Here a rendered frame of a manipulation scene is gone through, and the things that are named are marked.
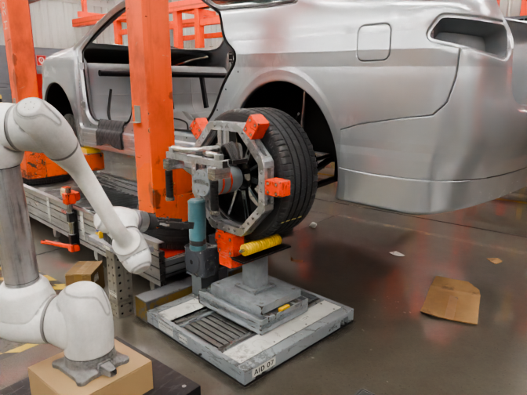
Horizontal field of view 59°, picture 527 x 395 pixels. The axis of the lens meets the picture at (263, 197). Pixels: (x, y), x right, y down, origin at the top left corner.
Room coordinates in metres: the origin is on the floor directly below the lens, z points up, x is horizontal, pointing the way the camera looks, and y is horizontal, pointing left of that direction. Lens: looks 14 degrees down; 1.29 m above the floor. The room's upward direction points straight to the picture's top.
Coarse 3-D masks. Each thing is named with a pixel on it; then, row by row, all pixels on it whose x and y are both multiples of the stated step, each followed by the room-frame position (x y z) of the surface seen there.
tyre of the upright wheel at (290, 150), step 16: (224, 112) 2.35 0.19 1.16; (240, 112) 2.25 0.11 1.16; (256, 112) 2.22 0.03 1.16; (272, 112) 2.30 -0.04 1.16; (272, 128) 2.13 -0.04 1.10; (288, 128) 2.20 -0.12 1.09; (272, 144) 2.10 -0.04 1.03; (288, 144) 2.11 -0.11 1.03; (304, 144) 2.19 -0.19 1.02; (288, 160) 2.07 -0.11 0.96; (304, 160) 2.15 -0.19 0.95; (288, 176) 2.05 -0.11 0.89; (304, 176) 2.12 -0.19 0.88; (304, 192) 2.12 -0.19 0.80; (288, 208) 2.07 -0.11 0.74; (304, 208) 2.17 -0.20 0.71; (272, 224) 2.10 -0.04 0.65; (288, 224) 2.16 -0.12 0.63
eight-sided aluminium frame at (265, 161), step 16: (208, 128) 2.29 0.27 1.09; (224, 128) 2.20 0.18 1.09; (240, 128) 2.12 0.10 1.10; (208, 144) 2.37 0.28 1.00; (256, 144) 2.11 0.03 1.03; (256, 160) 2.05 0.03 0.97; (272, 160) 2.05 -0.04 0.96; (192, 176) 2.39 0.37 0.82; (272, 176) 2.05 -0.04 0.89; (192, 192) 2.40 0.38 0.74; (208, 208) 2.31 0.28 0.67; (256, 208) 2.05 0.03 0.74; (272, 208) 2.05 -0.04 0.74; (224, 224) 2.21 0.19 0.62; (240, 224) 2.20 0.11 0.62; (256, 224) 2.11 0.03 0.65
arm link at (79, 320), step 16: (64, 288) 1.35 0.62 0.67; (80, 288) 1.34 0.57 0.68; (96, 288) 1.35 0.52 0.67; (64, 304) 1.29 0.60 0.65; (80, 304) 1.29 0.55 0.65; (96, 304) 1.31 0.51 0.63; (48, 320) 1.29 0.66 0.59; (64, 320) 1.28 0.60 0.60; (80, 320) 1.27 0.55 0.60; (96, 320) 1.30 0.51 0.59; (112, 320) 1.36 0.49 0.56; (48, 336) 1.29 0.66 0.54; (64, 336) 1.28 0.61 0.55; (80, 336) 1.27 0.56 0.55; (96, 336) 1.29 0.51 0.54; (112, 336) 1.35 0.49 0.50; (64, 352) 1.30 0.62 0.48; (80, 352) 1.27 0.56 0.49; (96, 352) 1.29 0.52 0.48
